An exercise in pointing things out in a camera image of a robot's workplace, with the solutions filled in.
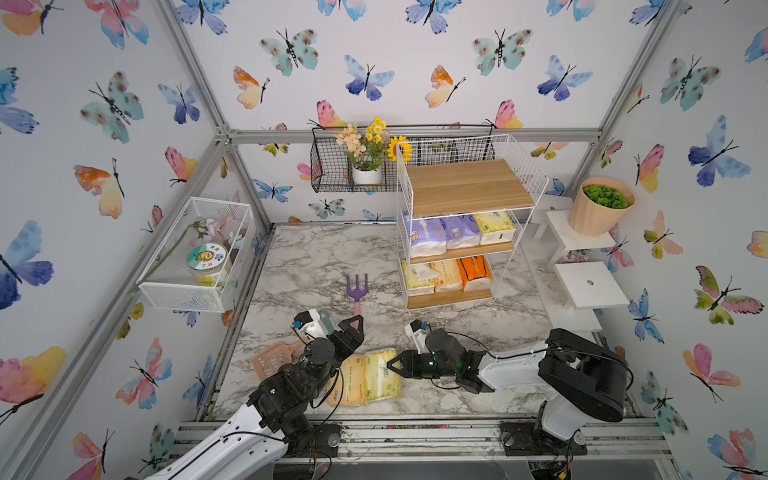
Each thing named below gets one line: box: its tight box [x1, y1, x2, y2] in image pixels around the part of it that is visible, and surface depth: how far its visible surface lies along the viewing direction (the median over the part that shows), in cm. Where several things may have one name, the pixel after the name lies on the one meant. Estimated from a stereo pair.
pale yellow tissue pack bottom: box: [402, 260, 440, 289], surface depth 100 cm
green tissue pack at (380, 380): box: [364, 348, 402, 403], surface depth 80 cm
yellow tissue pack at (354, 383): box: [328, 355, 365, 406], surface depth 80 cm
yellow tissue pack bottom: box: [424, 259, 463, 293], surface depth 101 cm
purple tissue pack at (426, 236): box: [403, 212, 447, 259], surface depth 79 cm
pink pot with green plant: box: [569, 177, 636, 237], surface depth 82 cm
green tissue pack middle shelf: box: [473, 211, 517, 245], surface depth 82 cm
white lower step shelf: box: [553, 261, 630, 310], surface depth 86 cm
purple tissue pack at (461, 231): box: [440, 214, 481, 250], surface depth 82 cm
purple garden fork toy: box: [346, 274, 369, 329], surface depth 103 cm
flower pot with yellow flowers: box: [335, 116, 412, 185], surface depth 86 cm
